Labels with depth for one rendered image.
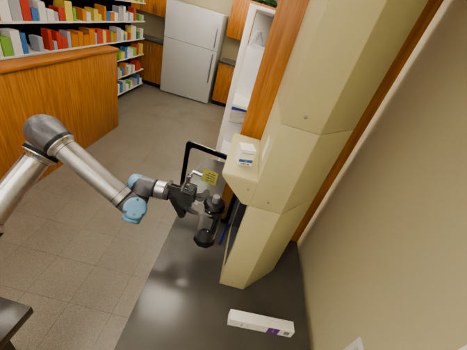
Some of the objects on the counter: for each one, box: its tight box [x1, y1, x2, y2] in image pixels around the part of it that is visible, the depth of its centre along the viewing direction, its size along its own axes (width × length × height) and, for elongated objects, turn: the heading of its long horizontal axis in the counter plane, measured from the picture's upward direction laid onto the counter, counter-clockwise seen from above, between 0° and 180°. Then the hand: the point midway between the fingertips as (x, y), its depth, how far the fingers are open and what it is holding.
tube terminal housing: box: [220, 94, 354, 290], centre depth 98 cm, size 25×32×77 cm
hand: (212, 207), depth 101 cm, fingers closed on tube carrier, 9 cm apart
